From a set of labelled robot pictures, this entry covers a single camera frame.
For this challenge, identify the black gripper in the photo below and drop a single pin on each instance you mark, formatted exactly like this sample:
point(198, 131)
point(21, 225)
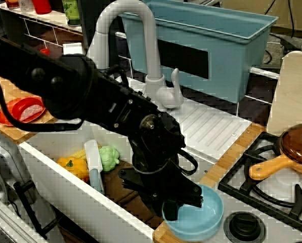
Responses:
point(166, 184)

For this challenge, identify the light blue bowl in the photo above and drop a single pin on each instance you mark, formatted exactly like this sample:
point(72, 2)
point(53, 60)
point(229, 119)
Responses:
point(198, 225)

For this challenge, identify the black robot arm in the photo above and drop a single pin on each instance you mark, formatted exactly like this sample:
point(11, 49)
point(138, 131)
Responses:
point(77, 83)

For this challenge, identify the black stove grate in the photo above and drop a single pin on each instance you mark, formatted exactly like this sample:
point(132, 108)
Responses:
point(225, 184)

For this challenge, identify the black stove knob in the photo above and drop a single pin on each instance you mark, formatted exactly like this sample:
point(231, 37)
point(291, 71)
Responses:
point(244, 225)

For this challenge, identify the brown cloth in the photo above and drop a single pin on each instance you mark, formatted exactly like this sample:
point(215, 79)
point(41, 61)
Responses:
point(115, 182)

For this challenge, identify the white toy sink unit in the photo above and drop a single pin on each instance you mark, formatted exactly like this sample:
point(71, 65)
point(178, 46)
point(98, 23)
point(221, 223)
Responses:
point(211, 129)

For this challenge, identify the green toy lettuce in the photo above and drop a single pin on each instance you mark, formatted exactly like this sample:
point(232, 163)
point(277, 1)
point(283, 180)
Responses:
point(109, 158)

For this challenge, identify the white toy cooktop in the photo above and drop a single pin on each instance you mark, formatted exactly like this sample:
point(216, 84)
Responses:
point(279, 182)

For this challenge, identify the yellow toy corn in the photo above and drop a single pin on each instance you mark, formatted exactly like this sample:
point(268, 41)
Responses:
point(80, 153)

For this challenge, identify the yellow toy pepper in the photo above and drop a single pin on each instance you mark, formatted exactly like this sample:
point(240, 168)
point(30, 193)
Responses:
point(72, 167)

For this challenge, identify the brown pan lid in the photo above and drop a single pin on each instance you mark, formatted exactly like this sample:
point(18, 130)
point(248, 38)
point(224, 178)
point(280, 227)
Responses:
point(295, 144)

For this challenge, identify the grey toy faucet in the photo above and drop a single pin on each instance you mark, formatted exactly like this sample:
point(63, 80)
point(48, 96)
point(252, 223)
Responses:
point(150, 50)

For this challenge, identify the light wooden board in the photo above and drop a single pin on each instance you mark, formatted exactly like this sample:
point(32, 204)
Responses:
point(292, 88)

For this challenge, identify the blue plastic bin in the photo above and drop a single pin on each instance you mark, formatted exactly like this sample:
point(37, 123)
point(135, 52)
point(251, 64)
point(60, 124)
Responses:
point(216, 38)

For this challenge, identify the red toy ham slice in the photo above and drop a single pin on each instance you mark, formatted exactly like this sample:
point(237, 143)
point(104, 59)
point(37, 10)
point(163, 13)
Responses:
point(29, 110)

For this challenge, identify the orange plate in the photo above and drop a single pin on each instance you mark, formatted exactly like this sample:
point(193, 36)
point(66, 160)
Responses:
point(1, 116)

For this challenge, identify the white ledge shelf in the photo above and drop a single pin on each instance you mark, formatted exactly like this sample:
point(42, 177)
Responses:
point(52, 19)

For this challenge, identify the red ketchup squeeze bottle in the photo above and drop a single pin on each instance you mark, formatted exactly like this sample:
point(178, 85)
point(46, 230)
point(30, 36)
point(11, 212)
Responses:
point(41, 6)

